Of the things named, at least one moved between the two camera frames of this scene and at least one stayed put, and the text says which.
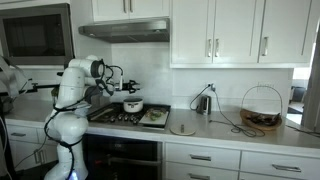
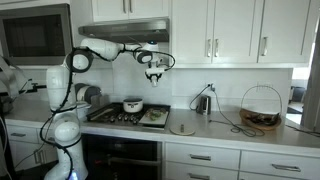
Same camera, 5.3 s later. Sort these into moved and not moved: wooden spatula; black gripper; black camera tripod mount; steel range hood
Moved: black gripper
Not moved: black camera tripod mount; steel range hood; wooden spatula
